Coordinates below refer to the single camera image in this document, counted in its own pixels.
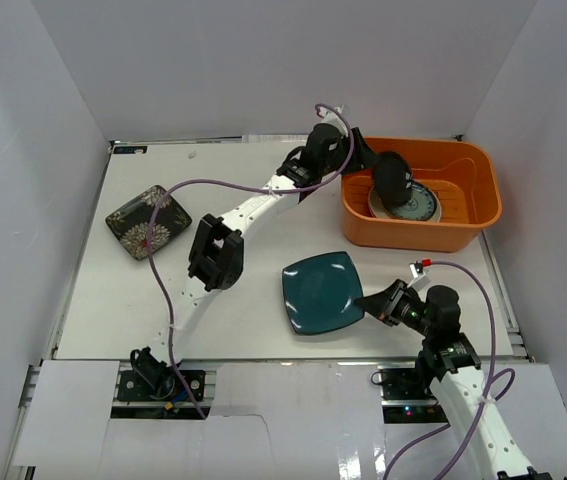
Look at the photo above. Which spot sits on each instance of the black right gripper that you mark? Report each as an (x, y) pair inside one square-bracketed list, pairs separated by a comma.
[(384, 304)]

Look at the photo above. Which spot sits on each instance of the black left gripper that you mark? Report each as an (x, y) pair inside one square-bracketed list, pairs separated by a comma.
[(394, 181)]

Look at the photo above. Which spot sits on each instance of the black round plate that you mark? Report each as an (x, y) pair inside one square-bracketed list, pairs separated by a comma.
[(392, 179)]

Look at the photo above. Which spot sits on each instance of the teal square plate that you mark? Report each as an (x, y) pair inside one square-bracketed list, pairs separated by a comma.
[(319, 293)]

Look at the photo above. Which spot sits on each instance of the blue white patterned plate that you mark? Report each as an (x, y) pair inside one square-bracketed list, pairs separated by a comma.
[(423, 206)]

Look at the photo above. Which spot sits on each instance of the black floral square plate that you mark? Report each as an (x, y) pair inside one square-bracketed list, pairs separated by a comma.
[(129, 223)]

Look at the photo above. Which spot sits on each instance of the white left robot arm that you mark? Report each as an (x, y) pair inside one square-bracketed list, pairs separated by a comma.
[(216, 256)]

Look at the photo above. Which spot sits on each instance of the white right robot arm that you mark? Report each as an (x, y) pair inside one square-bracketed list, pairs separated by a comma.
[(452, 372)]

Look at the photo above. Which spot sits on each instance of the orange plastic bin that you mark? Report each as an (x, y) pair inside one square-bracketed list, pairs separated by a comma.
[(460, 174)]

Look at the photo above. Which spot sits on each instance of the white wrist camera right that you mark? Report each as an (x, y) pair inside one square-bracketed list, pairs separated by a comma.
[(418, 270)]

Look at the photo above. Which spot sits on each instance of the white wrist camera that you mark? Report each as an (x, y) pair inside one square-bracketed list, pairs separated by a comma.
[(333, 116), (418, 270)]

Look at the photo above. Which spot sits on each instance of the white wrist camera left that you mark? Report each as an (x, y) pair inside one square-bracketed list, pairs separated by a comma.
[(333, 116)]

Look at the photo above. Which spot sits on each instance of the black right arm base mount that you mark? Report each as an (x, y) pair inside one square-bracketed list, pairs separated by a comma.
[(403, 393)]

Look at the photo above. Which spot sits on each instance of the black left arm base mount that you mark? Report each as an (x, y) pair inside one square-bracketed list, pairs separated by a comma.
[(132, 388)]

